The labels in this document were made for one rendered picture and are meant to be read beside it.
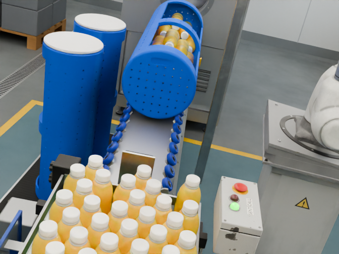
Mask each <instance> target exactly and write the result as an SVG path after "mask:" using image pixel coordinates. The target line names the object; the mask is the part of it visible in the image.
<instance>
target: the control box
mask: <svg viewBox="0 0 339 254"><path fill-rule="evenodd" d="M238 182H239V183H243V184H245V185H246V186H247V188H248V189H247V191H245V192H239V191H238V190H236V189H235V187H234V185H235V183H238ZM233 194H236V195H237V196H238V197H239V200H238V201H232V200H231V199H230V196H231V195H233ZM248 202H251V203H248ZM231 203H237V204H238V205H239V209H238V210H234V209H232V208H231ZM250 205H251V206H250ZM248 207H249V209H248ZM249 210H250V211H249ZM251 211H252V212H251ZM250 212H251V213H250ZM262 231H263V228H262V220H261V212H260V204H259V196H258V188H257V183H254V182H249V181H245V180H240V179H235V178H230V177H225V176H222V177H221V179H220V184H219V187H218V190H217V194H216V197H215V201H214V214H213V252H214V253H218V254H255V251H256V248H257V245H258V242H259V240H260V236H261V234H262Z"/></svg>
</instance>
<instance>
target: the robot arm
mask: <svg viewBox="0 0 339 254"><path fill-rule="evenodd" d="M294 121H295V123H296V134H295V136H294V138H296V139H297V140H298V141H302V142H306V143H309V144H312V145H315V146H319V147H322V148H325V149H328V150H330V151H333V152H336V153H338V154H339V61H338V64H336V65H334V66H332V67H330V68H329V69H328V70H327V71H326V72H325V73H324V74H323V75H322V76H321V77H320V79H319V81H318V83H317V85H316V87H315V89H314V91H313V93H312V95H311V98H310V100H309V103H308V105H307V109H306V111H305V114H304V116H303V117H299V116H295V118H294Z"/></svg>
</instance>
